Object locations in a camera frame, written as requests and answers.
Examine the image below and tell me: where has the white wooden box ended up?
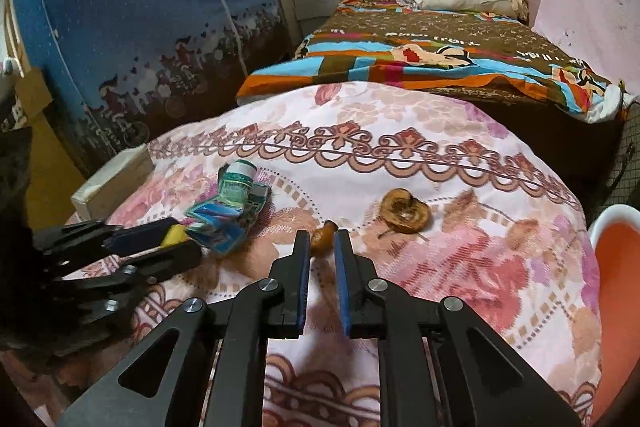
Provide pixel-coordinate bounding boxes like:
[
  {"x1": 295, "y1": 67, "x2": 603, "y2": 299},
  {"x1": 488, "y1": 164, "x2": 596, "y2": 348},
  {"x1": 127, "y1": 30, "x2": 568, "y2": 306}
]
[{"x1": 71, "y1": 143, "x2": 155, "y2": 223}]

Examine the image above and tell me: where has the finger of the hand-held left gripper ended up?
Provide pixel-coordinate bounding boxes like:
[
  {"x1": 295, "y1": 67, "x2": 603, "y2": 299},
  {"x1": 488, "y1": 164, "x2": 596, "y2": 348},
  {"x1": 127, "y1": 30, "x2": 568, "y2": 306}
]
[
  {"x1": 32, "y1": 217, "x2": 181, "y2": 260},
  {"x1": 37, "y1": 239, "x2": 203, "y2": 328}
]

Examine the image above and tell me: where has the wooden cabinet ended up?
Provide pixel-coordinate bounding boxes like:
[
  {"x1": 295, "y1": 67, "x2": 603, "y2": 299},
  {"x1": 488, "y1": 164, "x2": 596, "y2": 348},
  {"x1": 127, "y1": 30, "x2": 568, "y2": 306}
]
[{"x1": 0, "y1": 0, "x2": 88, "y2": 230}]

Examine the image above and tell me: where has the dried apple slice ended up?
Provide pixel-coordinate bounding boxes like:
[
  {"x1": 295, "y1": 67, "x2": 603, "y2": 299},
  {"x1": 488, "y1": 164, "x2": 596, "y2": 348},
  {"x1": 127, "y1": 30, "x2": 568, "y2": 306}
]
[{"x1": 380, "y1": 188, "x2": 432, "y2": 236}]

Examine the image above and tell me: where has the pink floral blanket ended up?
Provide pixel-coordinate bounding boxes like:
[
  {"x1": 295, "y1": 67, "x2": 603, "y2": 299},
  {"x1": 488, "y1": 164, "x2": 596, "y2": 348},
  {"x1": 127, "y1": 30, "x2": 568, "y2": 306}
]
[{"x1": 0, "y1": 82, "x2": 603, "y2": 427}]

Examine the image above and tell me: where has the blue fabric wardrobe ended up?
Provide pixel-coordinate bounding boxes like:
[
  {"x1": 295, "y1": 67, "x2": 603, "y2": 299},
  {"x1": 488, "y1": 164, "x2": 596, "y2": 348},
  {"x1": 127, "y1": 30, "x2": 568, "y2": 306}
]
[{"x1": 10, "y1": 0, "x2": 296, "y2": 172}]

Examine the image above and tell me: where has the white nightstand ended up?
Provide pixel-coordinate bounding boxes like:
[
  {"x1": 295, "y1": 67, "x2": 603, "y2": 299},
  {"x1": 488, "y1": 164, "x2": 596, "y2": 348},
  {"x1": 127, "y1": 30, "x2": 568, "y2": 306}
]
[{"x1": 291, "y1": 0, "x2": 346, "y2": 38}]

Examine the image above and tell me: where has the small brown fruit piece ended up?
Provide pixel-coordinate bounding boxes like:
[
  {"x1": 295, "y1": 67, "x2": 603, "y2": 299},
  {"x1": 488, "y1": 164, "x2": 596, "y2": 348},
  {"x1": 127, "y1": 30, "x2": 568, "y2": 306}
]
[{"x1": 310, "y1": 220, "x2": 337, "y2": 258}]

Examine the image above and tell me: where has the colourful patterned bedspread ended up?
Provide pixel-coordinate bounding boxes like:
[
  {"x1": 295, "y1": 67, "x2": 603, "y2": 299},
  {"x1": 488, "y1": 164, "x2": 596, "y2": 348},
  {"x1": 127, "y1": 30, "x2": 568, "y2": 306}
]
[{"x1": 236, "y1": 0, "x2": 638, "y2": 124}]

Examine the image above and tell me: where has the orange bin with white rim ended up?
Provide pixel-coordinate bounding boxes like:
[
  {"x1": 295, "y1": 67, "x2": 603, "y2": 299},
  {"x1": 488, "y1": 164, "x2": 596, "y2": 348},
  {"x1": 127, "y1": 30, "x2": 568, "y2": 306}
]
[{"x1": 587, "y1": 204, "x2": 640, "y2": 427}]

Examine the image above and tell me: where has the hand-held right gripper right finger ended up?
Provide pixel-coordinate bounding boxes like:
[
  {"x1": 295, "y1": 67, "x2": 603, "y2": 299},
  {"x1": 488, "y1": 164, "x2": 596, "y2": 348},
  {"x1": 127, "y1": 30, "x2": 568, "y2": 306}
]
[{"x1": 334, "y1": 229, "x2": 583, "y2": 427}]

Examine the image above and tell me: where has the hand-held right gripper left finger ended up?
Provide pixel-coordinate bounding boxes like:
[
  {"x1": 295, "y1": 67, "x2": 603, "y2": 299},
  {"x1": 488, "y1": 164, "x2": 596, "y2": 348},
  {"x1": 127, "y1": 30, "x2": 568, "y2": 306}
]
[{"x1": 59, "y1": 229, "x2": 311, "y2": 427}]

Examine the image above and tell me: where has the white electric fan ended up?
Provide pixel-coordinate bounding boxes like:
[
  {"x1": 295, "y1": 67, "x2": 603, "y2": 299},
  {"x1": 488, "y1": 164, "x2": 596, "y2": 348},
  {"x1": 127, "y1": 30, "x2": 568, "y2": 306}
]
[{"x1": 602, "y1": 104, "x2": 640, "y2": 208}]

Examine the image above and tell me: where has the green and blue foil wrapper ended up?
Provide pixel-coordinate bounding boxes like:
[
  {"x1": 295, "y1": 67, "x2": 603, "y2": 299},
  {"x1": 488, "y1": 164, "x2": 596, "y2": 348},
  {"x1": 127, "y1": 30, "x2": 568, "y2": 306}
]
[{"x1": 184, "y1": 159, "x2": 273, "y2": 258}]

